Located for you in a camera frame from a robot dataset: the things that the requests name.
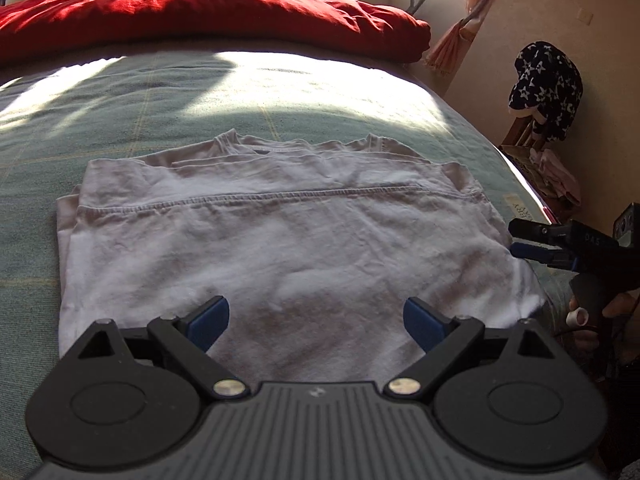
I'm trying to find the red duvet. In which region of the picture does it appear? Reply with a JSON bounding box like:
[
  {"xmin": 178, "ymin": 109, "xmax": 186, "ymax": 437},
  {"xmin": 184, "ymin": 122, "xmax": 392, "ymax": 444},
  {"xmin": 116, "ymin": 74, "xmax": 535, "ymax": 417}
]
[{"xmin": 0, "ymin": 0, "xmax": 432, "ymax": 63}]

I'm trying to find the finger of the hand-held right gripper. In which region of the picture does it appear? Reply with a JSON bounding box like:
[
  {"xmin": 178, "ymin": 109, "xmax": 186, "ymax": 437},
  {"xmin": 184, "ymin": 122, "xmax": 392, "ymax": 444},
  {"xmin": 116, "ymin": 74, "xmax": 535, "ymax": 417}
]
[
  {"xmin": 508, "ymin": 219, "xmax": 569, "ymax": 246},
  {"xmin": 510, "ymin": 241, "xmax": 576, "ymax": 270}
]

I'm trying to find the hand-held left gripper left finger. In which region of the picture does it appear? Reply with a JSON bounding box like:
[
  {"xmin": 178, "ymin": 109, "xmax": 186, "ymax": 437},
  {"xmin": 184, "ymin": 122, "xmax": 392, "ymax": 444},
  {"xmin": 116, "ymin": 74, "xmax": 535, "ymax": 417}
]
[{"xmin": 75, "ymin": 296, "xmax": 249, "ymax": 402}]

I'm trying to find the wooden chair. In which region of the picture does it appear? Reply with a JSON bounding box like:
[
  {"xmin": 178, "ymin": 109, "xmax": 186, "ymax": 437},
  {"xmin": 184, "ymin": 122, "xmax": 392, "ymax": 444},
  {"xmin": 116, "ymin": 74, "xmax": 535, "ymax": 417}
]
[{"xmin": 500, "ymin": 115, "xmax": 546, "ymax": 161}]

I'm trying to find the white t-shirt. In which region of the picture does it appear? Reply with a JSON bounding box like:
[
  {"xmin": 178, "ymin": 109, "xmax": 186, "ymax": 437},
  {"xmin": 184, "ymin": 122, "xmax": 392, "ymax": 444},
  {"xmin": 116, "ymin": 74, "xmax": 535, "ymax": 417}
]
[{"xmin": 54, "ymin": 129, "xmax": 546, "ymax": 386}]

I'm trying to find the pink cloth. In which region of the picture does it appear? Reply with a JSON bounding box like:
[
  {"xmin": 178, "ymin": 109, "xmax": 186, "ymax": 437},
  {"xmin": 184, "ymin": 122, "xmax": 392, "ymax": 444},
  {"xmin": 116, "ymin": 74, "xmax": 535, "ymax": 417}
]
[{"xmin": 530, "ymin": 147, "xmax": 582, "ymax": 207}]

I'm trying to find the white fabric label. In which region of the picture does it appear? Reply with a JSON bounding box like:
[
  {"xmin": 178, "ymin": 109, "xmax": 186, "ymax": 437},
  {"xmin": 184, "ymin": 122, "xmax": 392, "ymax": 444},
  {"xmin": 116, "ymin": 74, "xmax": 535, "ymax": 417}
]
[{"xmin": 504, "ymin": 191, "xmax": 533, "ymax": 217}]

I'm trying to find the person's right hand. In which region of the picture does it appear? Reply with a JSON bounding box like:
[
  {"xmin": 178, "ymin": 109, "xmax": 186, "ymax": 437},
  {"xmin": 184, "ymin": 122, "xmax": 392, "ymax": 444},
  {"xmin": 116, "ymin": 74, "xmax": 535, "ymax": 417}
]
[{"xmin": 567, "ymin": 290, "xmax": 640, "ymax": 366}]

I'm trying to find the dark star-print garment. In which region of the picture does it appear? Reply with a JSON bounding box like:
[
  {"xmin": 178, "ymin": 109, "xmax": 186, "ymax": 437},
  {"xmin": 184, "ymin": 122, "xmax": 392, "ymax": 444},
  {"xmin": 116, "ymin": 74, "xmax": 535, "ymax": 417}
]
[{"xmin": 507, "ymin": 42, "xmax": 583, "ymax": 143}]

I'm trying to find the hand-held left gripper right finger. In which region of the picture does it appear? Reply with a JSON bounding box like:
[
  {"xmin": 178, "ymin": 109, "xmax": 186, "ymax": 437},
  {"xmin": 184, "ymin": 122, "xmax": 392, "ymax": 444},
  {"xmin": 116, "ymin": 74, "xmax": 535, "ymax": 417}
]
[{"xmin": 385, "ymin": 296, "xmax": 561, "ymax": 403}]

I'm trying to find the orange curtain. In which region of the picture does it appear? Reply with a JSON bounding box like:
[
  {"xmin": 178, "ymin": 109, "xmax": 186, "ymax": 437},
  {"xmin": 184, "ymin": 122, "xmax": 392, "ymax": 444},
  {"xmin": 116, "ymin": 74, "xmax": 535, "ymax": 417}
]
[{"xmin": 425, "ymin": 0, "xmax": 506, "ymax": 76}]

